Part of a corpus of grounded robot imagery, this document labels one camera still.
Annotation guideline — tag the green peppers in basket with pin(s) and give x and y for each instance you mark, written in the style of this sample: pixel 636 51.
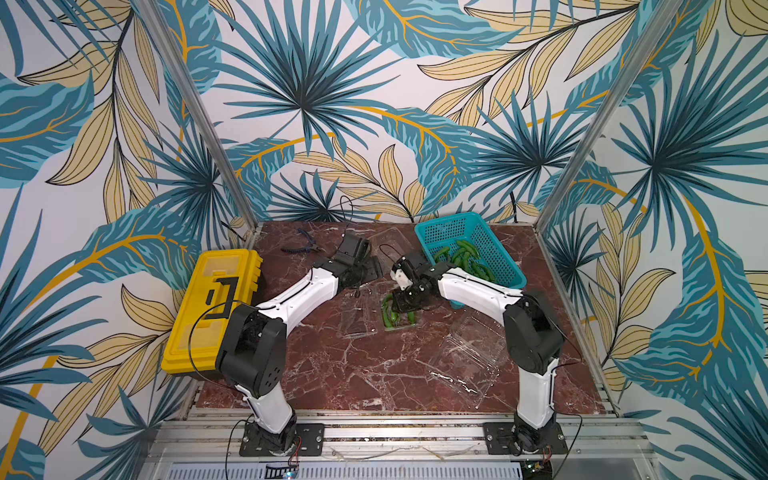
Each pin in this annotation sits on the green peppers in basket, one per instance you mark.
pixel 465 255

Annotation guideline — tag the yellow plastic toolbox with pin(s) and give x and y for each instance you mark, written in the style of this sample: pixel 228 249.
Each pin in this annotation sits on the yellow plastic toolbox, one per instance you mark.
pixel 221 281

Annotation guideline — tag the aluminium frame post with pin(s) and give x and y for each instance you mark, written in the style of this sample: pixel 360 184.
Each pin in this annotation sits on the aluminium frame post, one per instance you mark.
pixel 159 31
pixel 623 82

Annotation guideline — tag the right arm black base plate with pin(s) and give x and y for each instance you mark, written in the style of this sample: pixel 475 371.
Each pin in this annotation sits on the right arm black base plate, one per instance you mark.
pixel 509 438

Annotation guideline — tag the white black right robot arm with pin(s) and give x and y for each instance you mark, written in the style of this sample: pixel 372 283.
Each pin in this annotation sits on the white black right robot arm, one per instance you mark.
pixel 534 339

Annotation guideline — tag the left aluminium frame post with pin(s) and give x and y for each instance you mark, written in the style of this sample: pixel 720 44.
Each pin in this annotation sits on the left aluminium frame post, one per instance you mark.
pixel 159 31

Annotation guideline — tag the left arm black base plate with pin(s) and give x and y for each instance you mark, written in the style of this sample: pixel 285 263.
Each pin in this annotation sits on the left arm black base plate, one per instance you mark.
pixel 305 439

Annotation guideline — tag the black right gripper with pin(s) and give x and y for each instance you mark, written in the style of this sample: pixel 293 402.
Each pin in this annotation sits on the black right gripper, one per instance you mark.
pixel 409 294

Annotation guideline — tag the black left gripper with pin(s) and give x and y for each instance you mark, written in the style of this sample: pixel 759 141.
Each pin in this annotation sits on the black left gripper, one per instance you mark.
pixel 374 272

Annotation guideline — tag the right aluminium frame post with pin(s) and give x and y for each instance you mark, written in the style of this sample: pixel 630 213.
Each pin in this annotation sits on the right aluminium frame post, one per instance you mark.
pixel 623 82

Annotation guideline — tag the clear clamshell pepper container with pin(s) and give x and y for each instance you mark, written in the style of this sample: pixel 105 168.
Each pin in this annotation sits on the clear clamshell pepper container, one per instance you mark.
pixel 390 245
pixel 369 311

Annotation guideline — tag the teal perforated plastic basket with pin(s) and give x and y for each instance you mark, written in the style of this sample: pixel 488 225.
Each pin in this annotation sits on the teal perforated plastic basket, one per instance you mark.
pixel 440 232

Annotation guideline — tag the white vented front panel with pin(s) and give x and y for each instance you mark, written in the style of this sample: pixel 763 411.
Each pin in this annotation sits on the white vented front panel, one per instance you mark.
pixel 347 470

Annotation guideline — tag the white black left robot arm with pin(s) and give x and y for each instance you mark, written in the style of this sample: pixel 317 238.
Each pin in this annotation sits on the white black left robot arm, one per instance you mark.
pixel 252 353

